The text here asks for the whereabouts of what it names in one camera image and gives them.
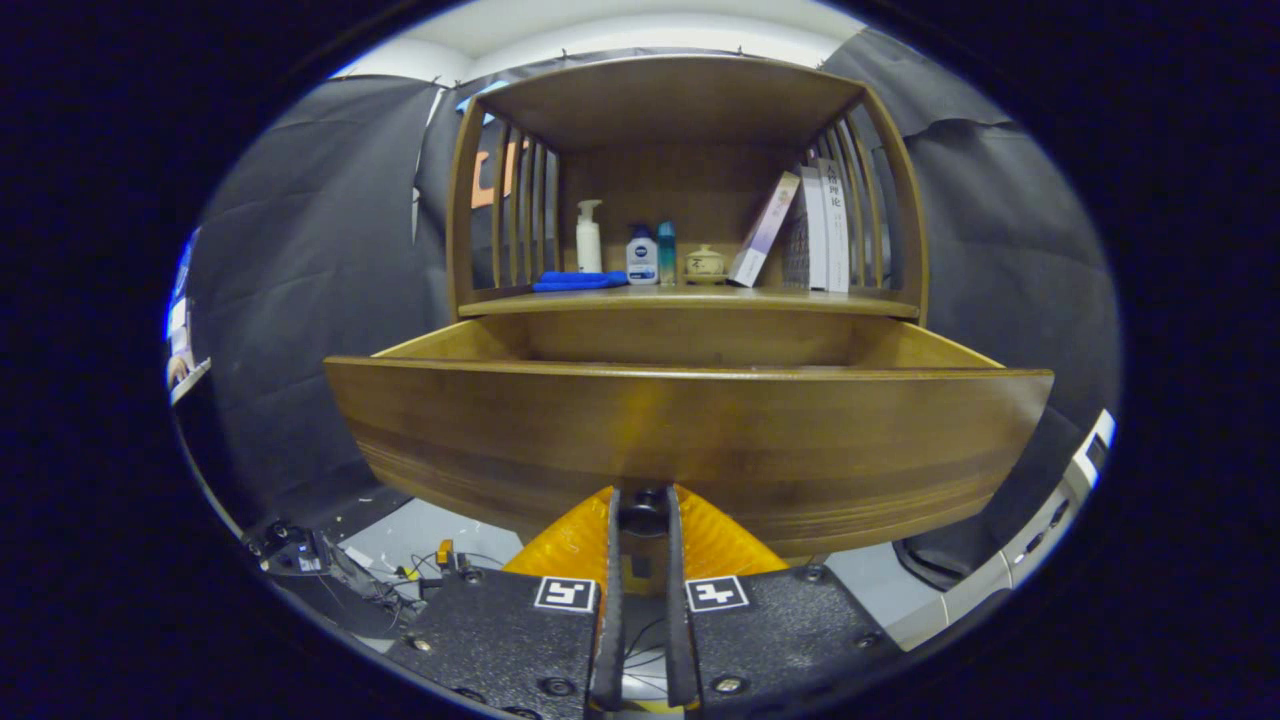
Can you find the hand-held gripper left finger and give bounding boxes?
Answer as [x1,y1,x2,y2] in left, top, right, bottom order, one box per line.
[385,485,626,719]

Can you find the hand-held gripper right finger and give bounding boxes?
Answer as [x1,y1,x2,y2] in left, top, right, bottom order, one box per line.
[665,485,906,719]

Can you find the wooden drawer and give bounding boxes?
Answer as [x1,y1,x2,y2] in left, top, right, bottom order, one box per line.
[325,315,1056,559]

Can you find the wooden countertop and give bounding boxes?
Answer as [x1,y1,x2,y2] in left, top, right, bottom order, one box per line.
[460,282,921,321]

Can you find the wooden cabinet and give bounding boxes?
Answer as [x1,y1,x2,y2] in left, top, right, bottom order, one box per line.
[445,55,931,323]

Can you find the blue cloth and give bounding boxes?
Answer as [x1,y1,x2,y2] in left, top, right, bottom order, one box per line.
[531,270,631,293]

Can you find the white lotion bottle blue cap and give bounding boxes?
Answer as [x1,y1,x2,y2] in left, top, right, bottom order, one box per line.
[626,225,660,286]

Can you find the white pump bottle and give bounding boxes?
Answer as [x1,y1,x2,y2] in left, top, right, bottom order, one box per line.
[576,199,604,274]

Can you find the leaning purple white book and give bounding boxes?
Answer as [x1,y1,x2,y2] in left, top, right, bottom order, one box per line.
[728,171,802,289]

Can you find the plain white book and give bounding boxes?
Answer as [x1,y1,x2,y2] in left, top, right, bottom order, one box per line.
[783,165,829,292]

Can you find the black backdrop cloth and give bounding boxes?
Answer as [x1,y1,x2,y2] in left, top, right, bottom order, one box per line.
[175,30,1121,591]

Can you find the floor cables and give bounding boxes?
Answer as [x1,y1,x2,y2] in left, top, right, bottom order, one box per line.
[390,540,669,701]

